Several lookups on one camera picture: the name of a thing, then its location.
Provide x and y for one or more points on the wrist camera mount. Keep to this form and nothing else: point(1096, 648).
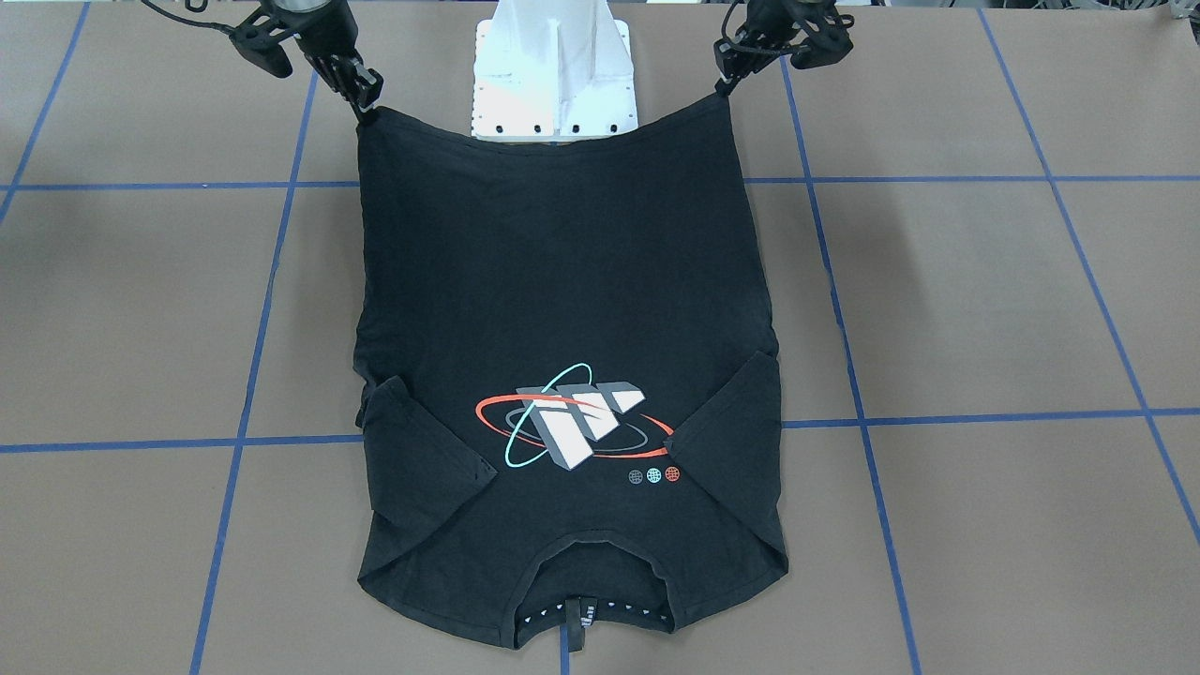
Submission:
point(259, 37)
point(826, 33)

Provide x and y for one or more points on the black graphic t-shirt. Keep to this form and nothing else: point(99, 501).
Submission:
point(572, 402)

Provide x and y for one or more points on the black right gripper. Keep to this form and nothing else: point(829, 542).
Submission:
point(325, 39)

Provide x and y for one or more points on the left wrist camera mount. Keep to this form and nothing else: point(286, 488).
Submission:
point(826, 33)

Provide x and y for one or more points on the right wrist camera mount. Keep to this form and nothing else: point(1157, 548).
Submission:
point(259, 37)

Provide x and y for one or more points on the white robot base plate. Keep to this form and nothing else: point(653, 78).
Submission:
point(552, 72)

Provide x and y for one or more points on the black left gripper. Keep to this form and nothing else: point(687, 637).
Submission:
point(767, 26)

